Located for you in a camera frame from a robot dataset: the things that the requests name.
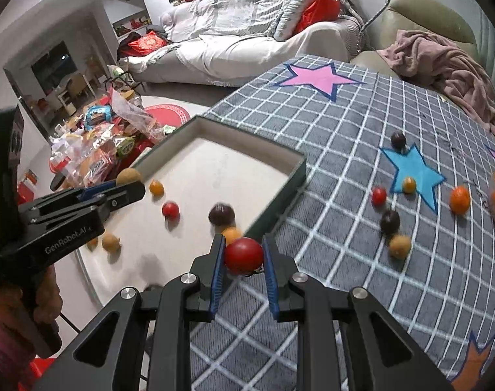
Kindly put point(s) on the plain red pillow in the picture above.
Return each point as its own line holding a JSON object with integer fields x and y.
{"x": 321, "y": 8}

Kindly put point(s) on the yellow cherry tomato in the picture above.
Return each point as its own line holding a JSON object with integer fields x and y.
{"x": 156, "y": 187}
{"x": 409, "y": 184}
{"x": 232, "y": 234}
{"x": 92, "y": 241}

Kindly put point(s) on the red round rug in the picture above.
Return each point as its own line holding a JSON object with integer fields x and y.
{"x": 170, "y": 114}

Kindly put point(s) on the red patterned pillow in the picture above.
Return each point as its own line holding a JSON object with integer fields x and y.
{"x": 147, "y": 42}

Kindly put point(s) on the person's left hand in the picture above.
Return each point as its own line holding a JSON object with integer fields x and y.
{"x": 50, "y": 297}

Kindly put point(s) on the wooden chair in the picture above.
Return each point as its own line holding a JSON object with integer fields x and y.
{"x": 79, "y": 83}

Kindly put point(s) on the grey checked star tablecloth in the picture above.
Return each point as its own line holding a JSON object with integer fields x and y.
{"x": 353, "y": 293}

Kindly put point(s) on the red cherry tomato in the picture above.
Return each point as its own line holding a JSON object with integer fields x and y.
{"x": 170, "y": 209}
{"x": 379, "y": 195}
{"x": 244, "y": 255}

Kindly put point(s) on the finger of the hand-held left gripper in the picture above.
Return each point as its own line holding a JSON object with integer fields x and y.
{"x": 94, "y": 191}
{"x": 127, "y": 195}

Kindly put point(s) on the longan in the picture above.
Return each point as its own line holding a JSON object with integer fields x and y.
{"x": 400, "y": 246}
{"x": 128, "y": 175}
{"x": 110, "y": 242}

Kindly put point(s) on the green armchair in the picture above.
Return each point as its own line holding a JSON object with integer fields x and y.
{"x": 427, "y": 16}

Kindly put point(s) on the pink blanket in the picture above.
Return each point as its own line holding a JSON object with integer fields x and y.
{"x": 447, "y": 73}

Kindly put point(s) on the green box with white inside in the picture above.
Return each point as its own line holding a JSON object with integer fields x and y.
{"x": 215, "y": 163}

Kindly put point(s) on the sofa with white cover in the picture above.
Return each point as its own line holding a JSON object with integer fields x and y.
{"x": 239, "y": 40}

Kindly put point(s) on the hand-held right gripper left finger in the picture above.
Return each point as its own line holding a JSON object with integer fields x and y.
{"x": 218, "y": 281}

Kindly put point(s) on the dark purple plum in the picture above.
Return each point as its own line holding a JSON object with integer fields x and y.
{"x": 390, "y": 220}
{"x": 398, "y": 139}
{"x": 221, "y": 214}

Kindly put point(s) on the white shelf cabinet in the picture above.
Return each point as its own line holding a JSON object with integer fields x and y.
{"x": 129, "y": 20}

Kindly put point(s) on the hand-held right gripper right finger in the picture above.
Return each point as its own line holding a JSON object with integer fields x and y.
{"x": 271, "y": 285}

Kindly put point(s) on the pile of snack packets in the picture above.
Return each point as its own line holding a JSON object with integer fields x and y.
{"x": 100, "y": 142}

